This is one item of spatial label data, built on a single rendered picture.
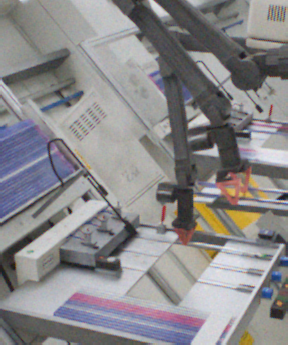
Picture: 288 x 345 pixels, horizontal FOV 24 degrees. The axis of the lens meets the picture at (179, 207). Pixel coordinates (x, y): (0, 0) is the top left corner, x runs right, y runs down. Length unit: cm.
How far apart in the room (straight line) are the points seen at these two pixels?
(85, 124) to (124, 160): 27
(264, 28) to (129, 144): 159
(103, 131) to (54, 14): 239
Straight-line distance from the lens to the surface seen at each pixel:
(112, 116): 330
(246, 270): 218
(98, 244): 224
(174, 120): 224
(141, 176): 333
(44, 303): 206
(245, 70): 170
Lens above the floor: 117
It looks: 3 degrees down
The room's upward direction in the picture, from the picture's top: 39 degrees counter-clockwise
